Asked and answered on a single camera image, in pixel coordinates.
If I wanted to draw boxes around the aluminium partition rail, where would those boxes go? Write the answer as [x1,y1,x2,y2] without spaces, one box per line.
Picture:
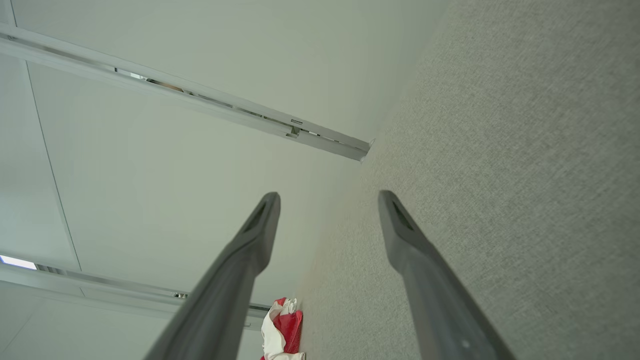
[0,254,273,332]
[0,22,373,162]

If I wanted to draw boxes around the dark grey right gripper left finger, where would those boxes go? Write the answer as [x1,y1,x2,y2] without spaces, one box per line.
[144,192,281,360]

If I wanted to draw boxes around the red shorts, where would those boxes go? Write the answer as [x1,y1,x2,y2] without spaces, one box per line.
[260,297,307,360]

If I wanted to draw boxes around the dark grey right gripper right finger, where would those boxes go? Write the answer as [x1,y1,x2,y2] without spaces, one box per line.
[378,190,516,360]

